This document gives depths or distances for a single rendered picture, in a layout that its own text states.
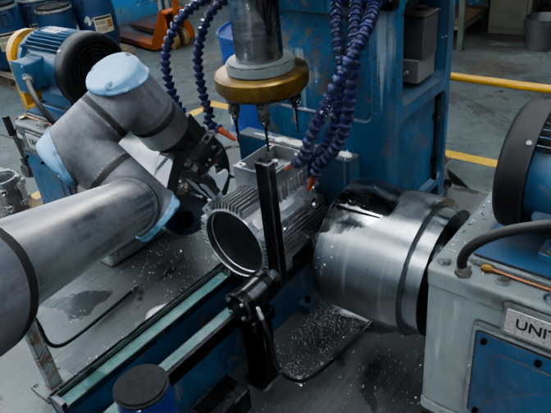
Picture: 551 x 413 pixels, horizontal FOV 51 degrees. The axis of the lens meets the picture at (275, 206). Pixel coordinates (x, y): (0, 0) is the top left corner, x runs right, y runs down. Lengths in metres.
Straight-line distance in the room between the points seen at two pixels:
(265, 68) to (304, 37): 0.24
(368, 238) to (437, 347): 0.20
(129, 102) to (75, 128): 0.09
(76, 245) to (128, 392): 0.17
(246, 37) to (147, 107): 0.23
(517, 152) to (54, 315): 1.09
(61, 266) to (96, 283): 0.98
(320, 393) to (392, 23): 0.71
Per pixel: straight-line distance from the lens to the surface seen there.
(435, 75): 1.40
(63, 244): 0.56
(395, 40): 1.16
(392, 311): 0.96
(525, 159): 0.78
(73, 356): 1.35
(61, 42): 1.49
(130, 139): 1.36
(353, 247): 0.95
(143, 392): 0.64
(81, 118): 0.94
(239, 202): 1.12
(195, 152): 1.07
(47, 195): 1.64
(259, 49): 1.05
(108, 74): 0.94
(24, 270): 0.46
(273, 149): 1.24
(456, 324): 0.89
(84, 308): 1.46
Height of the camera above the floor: 1.68
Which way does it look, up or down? 32 degrees down
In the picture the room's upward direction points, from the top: 7 degrees counter-clockwise
